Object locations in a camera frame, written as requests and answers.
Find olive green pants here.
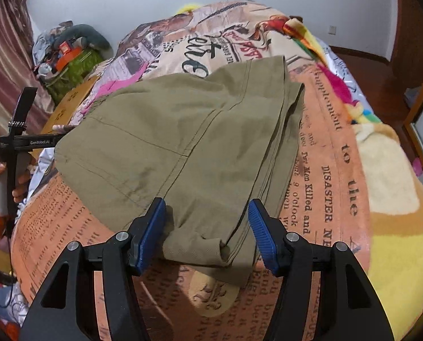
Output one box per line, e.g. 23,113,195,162
55,56,304,267

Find left hand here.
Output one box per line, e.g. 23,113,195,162
0,155,38,204

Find colourful fleece blanket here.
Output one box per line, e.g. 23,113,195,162
281,18,423,340

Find striped red curtain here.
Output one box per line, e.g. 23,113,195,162
0,0,54,136

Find green patterned bag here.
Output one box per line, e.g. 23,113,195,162
41,49,103,105

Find orange box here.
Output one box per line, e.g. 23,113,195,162
56,41,83,72

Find pink folded pants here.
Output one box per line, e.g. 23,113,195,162
80,63,148,115

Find newspaper print bedspread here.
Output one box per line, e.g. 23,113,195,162
11,1,371,340

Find grey plush pillow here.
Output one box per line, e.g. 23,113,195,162
53,24,111,51

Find yellow foam tube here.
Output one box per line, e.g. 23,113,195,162
176,3,203,14

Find wooden door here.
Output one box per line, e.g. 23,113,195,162
332,0,423,172

